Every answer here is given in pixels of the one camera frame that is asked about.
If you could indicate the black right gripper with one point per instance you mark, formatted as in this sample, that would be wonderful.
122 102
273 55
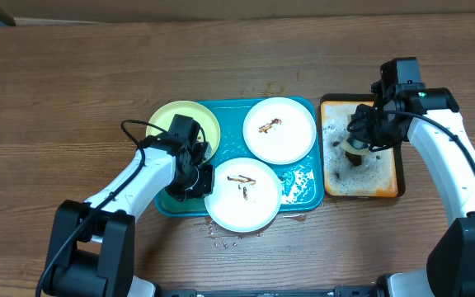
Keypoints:
361 135

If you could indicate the orange soapy tray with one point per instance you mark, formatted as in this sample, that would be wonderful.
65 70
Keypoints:
380 175

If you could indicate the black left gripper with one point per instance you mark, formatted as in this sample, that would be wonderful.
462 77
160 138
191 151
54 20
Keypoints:
205 186

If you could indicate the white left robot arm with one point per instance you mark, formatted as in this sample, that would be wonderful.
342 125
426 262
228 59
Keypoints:
91 247

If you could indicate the teal plastic tray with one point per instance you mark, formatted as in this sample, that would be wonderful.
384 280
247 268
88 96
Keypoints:
302 182

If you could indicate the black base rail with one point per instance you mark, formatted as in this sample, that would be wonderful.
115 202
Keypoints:
338 291

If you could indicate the white plate with sauce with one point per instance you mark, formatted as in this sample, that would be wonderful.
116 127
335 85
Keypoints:
279 130

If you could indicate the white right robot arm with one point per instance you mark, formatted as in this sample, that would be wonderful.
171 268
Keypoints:
429 119

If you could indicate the yellow plate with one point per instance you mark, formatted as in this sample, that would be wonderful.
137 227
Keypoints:
206 118

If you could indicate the green yellow sponge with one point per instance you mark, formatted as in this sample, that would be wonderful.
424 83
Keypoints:
354 150

